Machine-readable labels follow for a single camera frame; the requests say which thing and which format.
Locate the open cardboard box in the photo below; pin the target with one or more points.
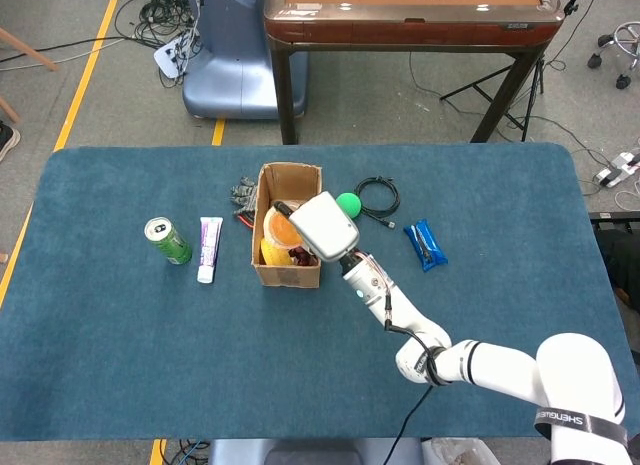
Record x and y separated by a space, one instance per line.
287 277

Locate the orange cup dessert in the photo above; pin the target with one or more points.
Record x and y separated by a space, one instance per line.
280 230

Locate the blue snack packet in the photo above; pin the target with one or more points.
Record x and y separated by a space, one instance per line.
425 245

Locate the black equipment case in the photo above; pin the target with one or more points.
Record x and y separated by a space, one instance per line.
622 255

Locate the green energy drink can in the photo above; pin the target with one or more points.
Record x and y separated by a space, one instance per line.
175 247

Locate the yellow tape roll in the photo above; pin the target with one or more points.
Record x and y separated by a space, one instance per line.
272 255

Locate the grey black glove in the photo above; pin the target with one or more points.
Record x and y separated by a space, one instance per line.
244 195

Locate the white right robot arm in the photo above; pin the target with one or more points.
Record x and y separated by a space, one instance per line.
380 295

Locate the blue felt table mat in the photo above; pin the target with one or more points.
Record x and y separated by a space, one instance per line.
125 360

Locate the white power strip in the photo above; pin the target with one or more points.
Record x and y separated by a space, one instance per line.
167 60
620 165

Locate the purple grape bunch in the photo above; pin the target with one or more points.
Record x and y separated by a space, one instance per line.
302 257

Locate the green ball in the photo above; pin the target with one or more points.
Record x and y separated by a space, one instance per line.
352 205

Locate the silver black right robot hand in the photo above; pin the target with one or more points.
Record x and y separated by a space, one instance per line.
325 227

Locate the chrome stool with casters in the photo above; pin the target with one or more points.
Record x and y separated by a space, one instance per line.
627 35

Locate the black tripod stand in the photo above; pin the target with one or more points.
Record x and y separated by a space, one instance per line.
480 87

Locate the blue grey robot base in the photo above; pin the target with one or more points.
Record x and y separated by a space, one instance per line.
235 75

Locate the black shoe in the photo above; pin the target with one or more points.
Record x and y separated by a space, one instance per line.
7 140

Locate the brown mahjong table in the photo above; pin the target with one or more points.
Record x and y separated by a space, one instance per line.
400 32

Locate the purple white toothpaste tube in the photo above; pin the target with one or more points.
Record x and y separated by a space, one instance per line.
210 245

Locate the wooden stand leg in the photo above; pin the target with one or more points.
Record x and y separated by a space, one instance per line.
30 50

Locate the grey blue robot torso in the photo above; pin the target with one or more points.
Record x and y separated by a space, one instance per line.
315 452

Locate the white chair with wooden legs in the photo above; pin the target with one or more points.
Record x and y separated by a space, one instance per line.
7 110

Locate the clear plastic bag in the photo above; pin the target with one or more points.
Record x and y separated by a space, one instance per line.
455 452

